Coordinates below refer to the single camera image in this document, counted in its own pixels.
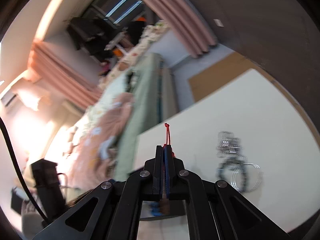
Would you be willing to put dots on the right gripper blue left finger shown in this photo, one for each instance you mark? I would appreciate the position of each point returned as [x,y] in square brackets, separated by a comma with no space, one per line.
[158,171]

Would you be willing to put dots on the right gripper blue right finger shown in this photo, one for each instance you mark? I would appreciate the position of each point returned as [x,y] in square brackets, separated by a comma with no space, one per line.
[169,171]

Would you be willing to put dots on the silver bangle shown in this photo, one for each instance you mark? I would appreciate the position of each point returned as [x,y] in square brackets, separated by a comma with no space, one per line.
[242,170]

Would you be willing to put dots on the black jewelry box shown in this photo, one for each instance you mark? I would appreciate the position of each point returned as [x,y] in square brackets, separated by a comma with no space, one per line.
[164,209]

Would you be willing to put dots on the pink fleece blanket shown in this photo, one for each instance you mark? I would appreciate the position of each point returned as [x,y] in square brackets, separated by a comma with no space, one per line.
[94,158]

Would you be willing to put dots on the green bed sheet mattress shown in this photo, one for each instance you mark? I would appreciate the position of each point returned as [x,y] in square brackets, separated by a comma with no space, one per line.
[146,112]

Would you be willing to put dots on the white low table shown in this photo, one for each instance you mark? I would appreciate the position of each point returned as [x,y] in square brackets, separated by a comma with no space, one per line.
[249,121]

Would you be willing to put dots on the light green floral quilt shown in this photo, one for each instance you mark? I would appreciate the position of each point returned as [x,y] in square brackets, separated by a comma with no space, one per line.
[124,83]

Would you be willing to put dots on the pink curtain far left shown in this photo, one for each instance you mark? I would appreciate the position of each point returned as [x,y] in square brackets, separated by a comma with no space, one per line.
[44,64]

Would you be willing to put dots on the brown cardboard floor sheet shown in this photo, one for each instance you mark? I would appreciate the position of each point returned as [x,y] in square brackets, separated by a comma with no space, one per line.
[219,74]

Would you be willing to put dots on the floral window seat cushion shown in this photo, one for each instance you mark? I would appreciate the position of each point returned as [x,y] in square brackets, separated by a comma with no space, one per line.
[150,34]

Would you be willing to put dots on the pink curtain by wardrobe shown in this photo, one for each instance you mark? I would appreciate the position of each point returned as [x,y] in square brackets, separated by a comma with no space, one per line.
[186,24]

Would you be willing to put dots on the hanging dark clothes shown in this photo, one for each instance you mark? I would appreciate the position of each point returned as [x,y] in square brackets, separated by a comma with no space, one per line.
[93,35]

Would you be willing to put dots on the dark brown wardrobe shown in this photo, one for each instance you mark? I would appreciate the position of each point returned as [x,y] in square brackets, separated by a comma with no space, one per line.
[278,35]

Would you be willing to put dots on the white wall switch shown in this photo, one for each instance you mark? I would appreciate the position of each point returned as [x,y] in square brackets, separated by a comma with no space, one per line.
[218,23]

